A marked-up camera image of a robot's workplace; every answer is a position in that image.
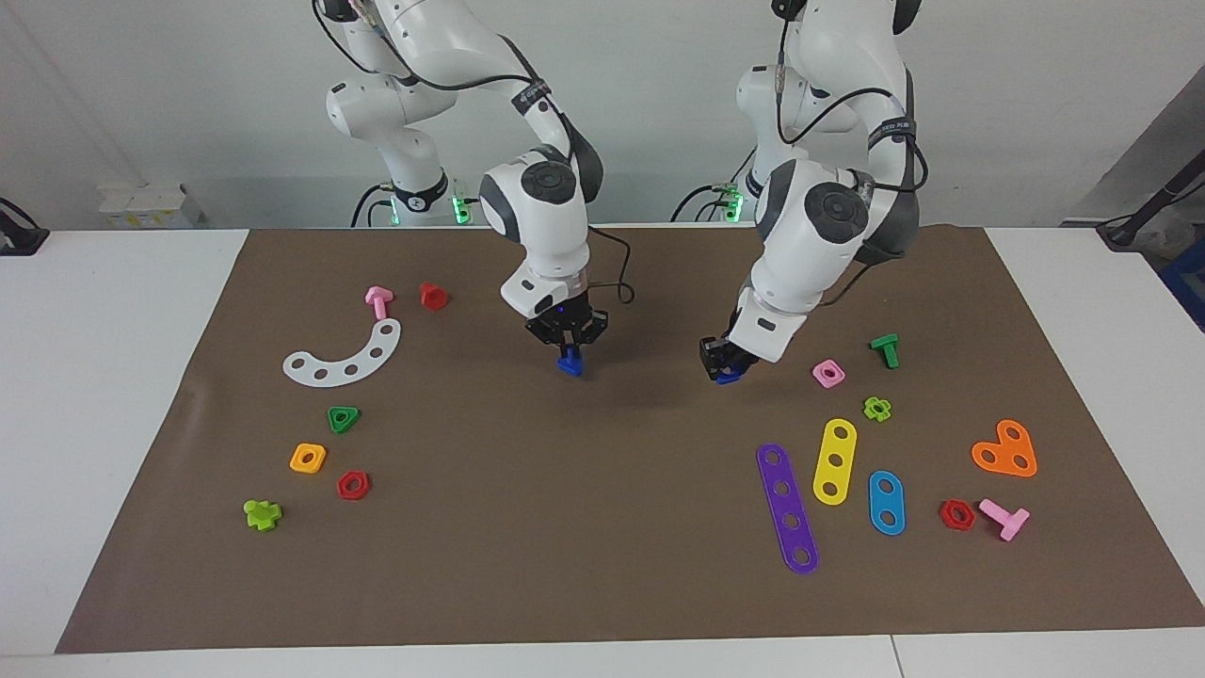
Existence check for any yellow three-hole plastic strip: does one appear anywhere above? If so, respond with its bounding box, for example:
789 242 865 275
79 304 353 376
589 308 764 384
812 418 859 507

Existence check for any purple four-hole plastic strip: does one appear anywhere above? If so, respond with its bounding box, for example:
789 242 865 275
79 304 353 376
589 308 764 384
756 443 820 575

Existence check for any large brown table mat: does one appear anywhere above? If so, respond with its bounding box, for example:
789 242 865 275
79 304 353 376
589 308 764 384
55 224 1205 655

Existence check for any blue two-hole plastic strip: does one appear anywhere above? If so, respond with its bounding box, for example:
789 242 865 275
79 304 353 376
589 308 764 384
868 470 907 537

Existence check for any white curved five-hole plate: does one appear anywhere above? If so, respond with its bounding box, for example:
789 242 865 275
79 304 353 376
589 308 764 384
282 318 403 388

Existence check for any orange angled three-hole plate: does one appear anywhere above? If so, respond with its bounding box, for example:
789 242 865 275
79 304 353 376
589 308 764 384
971 419 1038 478

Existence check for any white cardboard box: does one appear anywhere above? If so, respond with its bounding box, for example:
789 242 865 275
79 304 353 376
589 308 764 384
98 183 206 230

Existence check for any black slanted pole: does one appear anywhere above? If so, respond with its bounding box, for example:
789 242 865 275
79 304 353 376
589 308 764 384
1097 151 1205 250

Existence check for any blue crate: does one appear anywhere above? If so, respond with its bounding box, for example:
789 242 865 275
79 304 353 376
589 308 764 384
1160 235 1205 332

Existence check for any black stand base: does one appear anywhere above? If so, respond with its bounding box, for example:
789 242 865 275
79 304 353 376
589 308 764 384
0 198 50 257

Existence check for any black base power cable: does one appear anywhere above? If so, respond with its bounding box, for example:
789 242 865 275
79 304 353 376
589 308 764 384
671 184 726 224
350 181 392 229

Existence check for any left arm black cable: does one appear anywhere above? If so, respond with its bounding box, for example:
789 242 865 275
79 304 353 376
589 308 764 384
744 0 933 312

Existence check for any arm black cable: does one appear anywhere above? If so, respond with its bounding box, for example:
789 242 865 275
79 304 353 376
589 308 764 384
744 0 933 312
311 0 636 307

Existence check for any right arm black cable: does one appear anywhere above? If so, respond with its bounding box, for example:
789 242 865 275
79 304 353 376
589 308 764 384
311 0 636 307

